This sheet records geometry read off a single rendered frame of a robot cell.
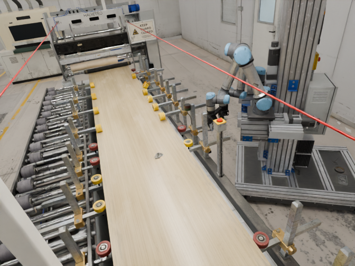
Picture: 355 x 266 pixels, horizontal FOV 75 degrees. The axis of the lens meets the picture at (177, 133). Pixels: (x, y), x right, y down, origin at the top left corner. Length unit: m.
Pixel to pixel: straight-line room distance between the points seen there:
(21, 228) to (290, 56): 2.03
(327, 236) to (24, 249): 2.43
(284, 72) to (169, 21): 9.18
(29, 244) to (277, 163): 2.40
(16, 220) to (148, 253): 0.87
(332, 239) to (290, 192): 0.50
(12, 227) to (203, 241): 0.97
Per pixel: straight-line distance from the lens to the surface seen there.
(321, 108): 2.36
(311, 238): 2.61
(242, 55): 1.79
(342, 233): 2.76
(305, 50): 2.20
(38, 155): 2.58
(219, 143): 1.76
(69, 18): 4.61
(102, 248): 1.47
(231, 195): 1.84
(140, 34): 4.42
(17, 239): 0.66
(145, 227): 1.47
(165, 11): 11.00
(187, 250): 1.35
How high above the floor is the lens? 2.07
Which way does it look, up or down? 33 degrees down
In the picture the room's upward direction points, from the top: 7 degrees counter-clockwise
